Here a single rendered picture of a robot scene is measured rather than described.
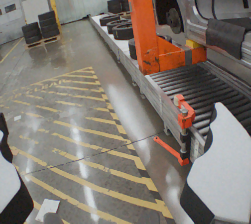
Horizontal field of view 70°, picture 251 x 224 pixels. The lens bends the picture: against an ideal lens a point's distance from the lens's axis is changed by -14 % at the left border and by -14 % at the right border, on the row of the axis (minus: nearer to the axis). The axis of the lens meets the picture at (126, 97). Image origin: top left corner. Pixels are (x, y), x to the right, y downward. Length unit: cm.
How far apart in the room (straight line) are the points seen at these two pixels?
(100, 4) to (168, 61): 1077
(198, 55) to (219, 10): 52
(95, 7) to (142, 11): 1075
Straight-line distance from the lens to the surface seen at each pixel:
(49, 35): 764
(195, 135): 137
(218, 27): 164
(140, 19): 173
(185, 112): 130
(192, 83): 227
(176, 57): 193
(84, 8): 1232
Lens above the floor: 130
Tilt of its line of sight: 30 degrees down
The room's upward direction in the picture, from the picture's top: 10 degrees counter-clockwise
